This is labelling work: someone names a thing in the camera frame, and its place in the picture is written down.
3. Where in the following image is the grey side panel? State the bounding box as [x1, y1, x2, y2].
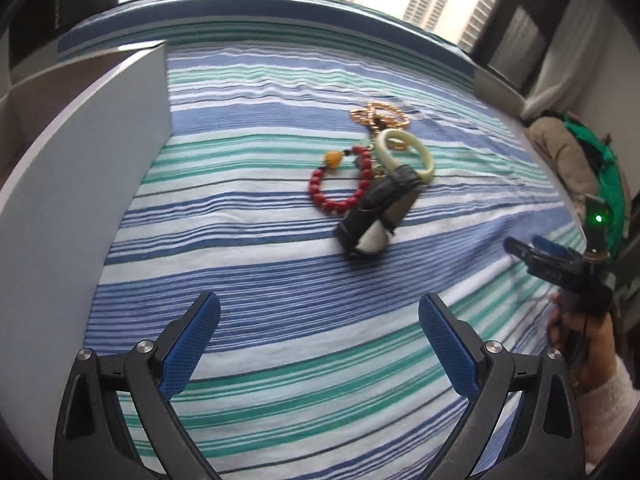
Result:
[472, 67, 526, 121]

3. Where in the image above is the white box wall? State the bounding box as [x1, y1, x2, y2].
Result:
[0, 40, 171, 441]

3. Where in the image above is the beige cloth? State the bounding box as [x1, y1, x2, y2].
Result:
[525, 115, 601, 211]

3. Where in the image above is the person's right hand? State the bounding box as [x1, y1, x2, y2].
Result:
[546, 292, 618, 392]

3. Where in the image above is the white curtain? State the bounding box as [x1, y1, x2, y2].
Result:
[522, 35, 611, 121]

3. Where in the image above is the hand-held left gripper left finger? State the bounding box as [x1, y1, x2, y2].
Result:
[52, 291, 222, 480]

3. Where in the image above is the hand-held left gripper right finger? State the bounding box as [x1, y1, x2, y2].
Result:
[419, 292, 586, 480]

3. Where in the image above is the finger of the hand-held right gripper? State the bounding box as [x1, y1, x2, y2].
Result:
[504, 236, 556, 276]
[531, 235, 578, 263]

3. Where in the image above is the amber bead bracelet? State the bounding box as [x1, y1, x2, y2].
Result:
[350, 101, 411, 133]

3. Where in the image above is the green object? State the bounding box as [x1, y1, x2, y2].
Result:
[562, 112, 628, 251]

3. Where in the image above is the striped blue green bed sheet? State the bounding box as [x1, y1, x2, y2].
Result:
[57, 0, 591, 480]

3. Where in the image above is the pale green jade bangle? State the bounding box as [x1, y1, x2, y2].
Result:
[372, 129, 435, 183]

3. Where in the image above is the red bead bracelet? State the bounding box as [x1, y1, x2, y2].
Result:
[308, 146, 373, 217]

